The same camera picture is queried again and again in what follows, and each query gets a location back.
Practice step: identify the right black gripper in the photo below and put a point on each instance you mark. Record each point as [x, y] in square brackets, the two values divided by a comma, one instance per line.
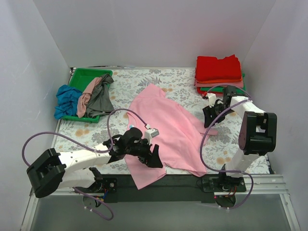
[215, 111]

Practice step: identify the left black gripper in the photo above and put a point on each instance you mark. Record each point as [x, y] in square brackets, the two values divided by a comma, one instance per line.
[148, 155]

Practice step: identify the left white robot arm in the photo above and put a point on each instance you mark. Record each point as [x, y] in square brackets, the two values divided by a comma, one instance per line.
[53, 170]

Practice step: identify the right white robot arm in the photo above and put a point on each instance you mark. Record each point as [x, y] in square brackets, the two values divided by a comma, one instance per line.
[257, 136]

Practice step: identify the green folded t-shirt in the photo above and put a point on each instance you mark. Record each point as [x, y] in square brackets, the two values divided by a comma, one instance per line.
[203, 88]

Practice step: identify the pink folded t-shirt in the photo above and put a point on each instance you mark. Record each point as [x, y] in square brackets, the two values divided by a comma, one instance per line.
[216, 84]

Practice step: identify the red folded t-shirt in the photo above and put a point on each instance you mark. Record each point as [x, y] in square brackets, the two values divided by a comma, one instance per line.
[208, 68]

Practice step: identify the grey t-shirt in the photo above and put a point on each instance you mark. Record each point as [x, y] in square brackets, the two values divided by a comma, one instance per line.
[99, 103]

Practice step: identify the floral table mat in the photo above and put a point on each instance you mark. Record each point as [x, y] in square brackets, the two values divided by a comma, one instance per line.
[178, 84]

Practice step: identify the dusty pink t-shirt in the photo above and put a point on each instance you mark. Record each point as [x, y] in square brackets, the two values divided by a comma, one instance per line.
[85, 97]

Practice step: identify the blue t-shirt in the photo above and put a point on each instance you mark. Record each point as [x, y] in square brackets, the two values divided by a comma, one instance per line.
[67, 99]

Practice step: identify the green plastic bin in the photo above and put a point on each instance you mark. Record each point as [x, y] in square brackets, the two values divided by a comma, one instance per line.
[79, 80]

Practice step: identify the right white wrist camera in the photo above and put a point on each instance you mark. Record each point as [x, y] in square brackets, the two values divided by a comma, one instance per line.
[211, 97]

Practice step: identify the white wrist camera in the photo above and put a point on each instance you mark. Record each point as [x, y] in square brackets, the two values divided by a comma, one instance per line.
[150, 133]
[211, 97]

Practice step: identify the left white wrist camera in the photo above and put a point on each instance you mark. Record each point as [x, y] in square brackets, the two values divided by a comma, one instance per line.
[150, 133]

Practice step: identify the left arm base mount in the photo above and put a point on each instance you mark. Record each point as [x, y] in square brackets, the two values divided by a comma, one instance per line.
[100, 189]

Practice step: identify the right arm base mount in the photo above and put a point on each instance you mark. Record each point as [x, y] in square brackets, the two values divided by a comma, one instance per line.
[224, 190]

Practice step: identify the aluminium frame rail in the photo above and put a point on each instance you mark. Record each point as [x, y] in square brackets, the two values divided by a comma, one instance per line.
[174, 203]

